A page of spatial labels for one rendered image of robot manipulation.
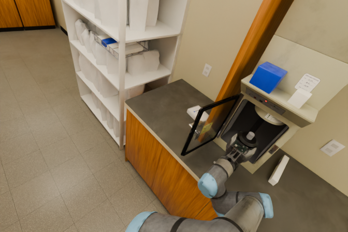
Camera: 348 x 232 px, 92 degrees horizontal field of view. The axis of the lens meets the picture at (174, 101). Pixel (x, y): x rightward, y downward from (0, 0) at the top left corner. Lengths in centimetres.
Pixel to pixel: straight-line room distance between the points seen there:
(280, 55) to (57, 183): 210
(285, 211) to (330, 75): 77
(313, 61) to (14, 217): 230
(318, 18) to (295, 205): 99
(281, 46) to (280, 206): 87
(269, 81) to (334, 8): 31
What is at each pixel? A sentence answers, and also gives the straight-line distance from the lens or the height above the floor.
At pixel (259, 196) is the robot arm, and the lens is 74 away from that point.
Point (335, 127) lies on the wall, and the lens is 145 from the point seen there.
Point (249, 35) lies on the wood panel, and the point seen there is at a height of 169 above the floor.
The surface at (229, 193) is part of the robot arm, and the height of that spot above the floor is 123.
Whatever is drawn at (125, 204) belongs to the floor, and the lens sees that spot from 196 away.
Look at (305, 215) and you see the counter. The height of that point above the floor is 94.
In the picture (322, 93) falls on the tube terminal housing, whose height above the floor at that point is 158.
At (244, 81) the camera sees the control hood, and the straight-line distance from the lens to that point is 85.
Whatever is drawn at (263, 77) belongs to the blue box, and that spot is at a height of 156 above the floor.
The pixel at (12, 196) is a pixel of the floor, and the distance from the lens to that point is 223.
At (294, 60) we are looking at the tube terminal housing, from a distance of 89.
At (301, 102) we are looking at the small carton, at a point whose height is 154.
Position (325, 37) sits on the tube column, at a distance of 87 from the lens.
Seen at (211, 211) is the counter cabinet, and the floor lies 72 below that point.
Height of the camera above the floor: 186
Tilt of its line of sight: 39 degrees down
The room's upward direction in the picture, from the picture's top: 15 degrees clockwise
